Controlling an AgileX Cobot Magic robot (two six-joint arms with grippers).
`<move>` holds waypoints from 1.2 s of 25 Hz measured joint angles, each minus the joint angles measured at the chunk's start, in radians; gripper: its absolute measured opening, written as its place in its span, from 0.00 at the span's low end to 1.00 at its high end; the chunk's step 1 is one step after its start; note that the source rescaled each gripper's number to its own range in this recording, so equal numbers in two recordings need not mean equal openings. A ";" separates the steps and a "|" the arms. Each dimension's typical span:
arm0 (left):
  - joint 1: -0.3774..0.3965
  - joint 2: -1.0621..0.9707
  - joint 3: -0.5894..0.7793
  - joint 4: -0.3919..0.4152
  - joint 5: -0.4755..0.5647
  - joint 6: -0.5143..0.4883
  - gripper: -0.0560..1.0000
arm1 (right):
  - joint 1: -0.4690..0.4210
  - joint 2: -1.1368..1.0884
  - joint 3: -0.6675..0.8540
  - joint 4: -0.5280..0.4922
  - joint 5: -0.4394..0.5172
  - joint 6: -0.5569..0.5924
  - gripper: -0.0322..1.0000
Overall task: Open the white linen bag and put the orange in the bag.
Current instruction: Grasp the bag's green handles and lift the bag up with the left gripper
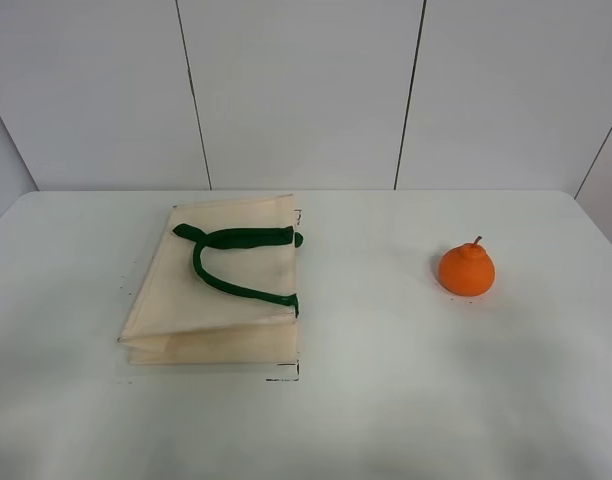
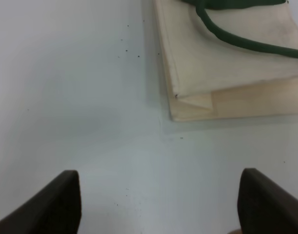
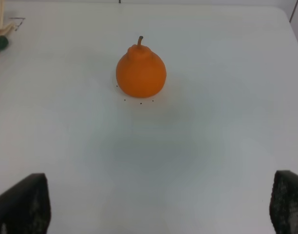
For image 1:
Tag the cream linen bag green handles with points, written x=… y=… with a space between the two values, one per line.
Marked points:
x=221 y=288

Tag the orange with stem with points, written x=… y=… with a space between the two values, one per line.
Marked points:
x=467 y=270

